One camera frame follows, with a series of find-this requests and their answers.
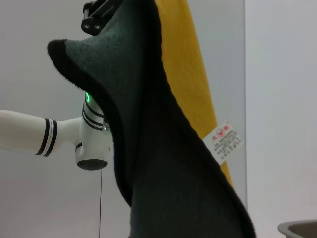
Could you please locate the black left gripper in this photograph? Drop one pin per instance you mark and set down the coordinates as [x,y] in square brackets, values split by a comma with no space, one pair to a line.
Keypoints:
[91,26]

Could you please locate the dark green towel yellow back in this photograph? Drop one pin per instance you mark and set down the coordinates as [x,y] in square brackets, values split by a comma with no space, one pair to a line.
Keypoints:
[161,124]

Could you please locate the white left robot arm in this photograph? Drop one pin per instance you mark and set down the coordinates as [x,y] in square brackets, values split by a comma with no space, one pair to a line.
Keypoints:
[24,131]

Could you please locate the grey perforated plastic basket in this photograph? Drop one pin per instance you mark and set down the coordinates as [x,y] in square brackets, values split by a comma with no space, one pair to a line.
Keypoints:
[297,229]

